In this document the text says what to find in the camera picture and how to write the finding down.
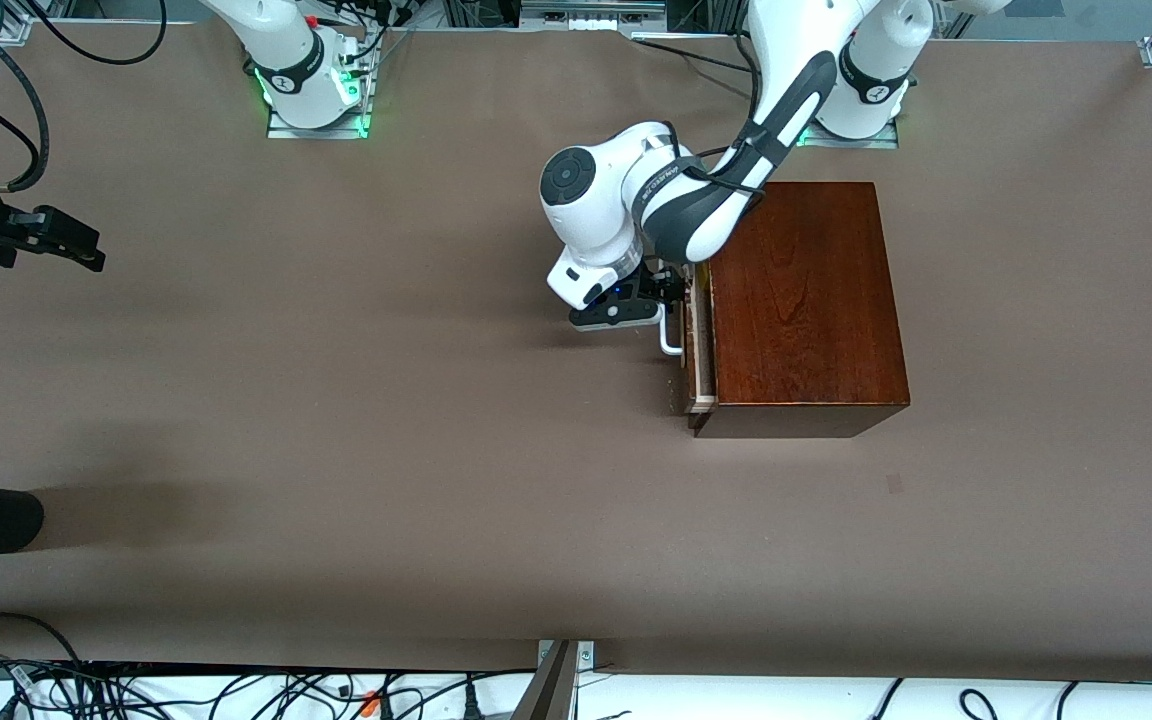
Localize black cable to arm base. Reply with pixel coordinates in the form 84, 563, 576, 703
634, 35, 759, 76

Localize white power strip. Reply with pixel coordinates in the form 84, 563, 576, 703
521, 0, 667, 32

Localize wooden drawer with white handle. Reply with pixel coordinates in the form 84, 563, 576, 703
660, 265, 719, 415

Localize tangled black cables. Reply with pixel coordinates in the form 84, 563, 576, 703
0, 650, 537, 720

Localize dark brown wooden cabinet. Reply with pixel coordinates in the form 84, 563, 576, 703
688, 182, 912, 439

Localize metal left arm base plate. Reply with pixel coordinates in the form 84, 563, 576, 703
798, 120, 900, 150

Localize dark camera mount post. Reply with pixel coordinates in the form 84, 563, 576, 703
514, 640, 597, 720

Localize long black looped cable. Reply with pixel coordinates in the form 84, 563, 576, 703
29, 0, 169, 67

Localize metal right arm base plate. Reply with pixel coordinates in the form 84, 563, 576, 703
266, 60, 373, 140

